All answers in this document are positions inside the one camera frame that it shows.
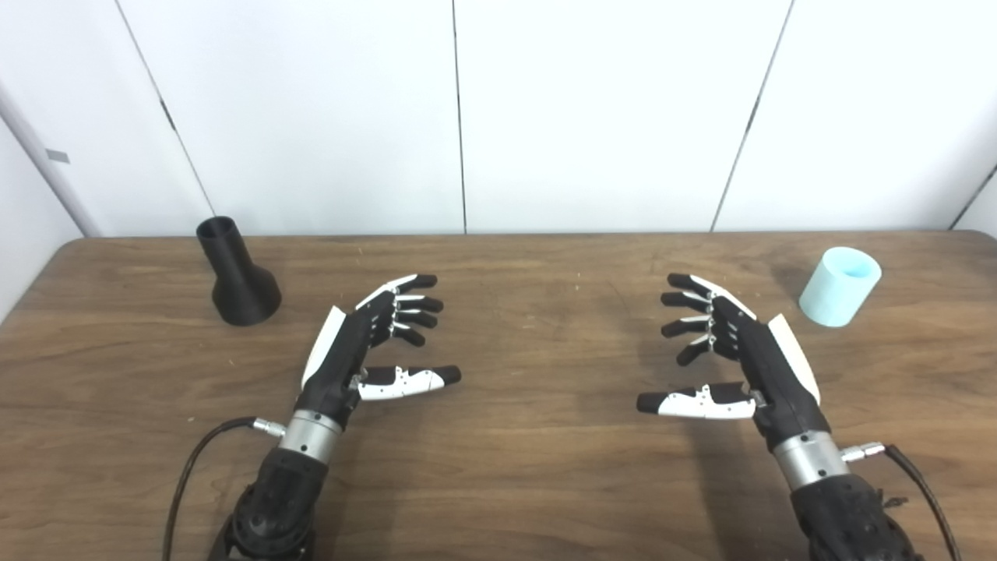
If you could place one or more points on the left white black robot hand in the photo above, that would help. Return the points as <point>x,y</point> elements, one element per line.
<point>343,351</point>

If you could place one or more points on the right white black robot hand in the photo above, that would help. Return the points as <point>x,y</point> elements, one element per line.
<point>767,366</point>

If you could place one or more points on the black flared nozzle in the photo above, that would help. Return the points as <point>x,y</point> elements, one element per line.
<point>241,296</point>

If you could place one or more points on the white wall corner post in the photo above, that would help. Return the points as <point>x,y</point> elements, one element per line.
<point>72,206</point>

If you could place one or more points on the small grey wall tag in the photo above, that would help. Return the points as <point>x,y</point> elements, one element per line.
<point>58,156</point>

